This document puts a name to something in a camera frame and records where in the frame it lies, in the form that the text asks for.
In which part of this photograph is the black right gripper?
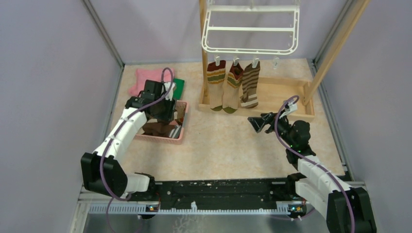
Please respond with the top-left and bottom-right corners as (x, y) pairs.
(248, 109), (295, 147)

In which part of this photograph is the brown beige striped sock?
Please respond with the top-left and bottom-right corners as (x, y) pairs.
(240, 62), (260, 108)

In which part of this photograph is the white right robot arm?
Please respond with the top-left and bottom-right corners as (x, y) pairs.
(247, 113), (377, 233)

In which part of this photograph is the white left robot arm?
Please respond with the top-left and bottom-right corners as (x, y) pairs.
(81, 80), (177, 201)

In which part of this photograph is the white clip drying hanger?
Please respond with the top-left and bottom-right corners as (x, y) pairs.
(201, 0), (300, 55)

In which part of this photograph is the green cloth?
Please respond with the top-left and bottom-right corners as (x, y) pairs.
(173, 78), (185, 100)

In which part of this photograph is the pink perforated basket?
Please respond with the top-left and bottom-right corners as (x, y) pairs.
(135, 100), (189, 145)

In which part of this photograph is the wooden rack base tray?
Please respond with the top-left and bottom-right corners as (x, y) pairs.
(234, 76), (315, 122)

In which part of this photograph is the pink towel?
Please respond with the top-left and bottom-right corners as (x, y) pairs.
(128, 68), (175, 96)

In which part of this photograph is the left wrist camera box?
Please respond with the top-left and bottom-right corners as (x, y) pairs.
(163, 82), (176, 100)

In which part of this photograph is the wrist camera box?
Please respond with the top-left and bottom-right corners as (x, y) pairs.
(163, 82), (176, 100)
(283, 99), (298, 113)

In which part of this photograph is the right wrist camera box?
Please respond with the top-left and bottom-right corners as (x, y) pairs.
(283, 99), (298, 113)

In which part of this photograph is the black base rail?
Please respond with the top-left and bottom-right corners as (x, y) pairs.
(129, 178), (309, 203)

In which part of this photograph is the right wooden rack post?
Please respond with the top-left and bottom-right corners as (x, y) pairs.
(303, 0), (370, 106)

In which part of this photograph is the wooden rack post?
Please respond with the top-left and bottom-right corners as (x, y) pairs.
(199, 0), (210, 100)
(303, 0), (370, 106)

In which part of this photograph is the white cable duct strip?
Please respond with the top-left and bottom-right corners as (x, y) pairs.
(88, 201), (303, 215)

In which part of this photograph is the left wooden rack post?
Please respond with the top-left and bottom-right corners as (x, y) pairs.
(199, 0), (210, 100)

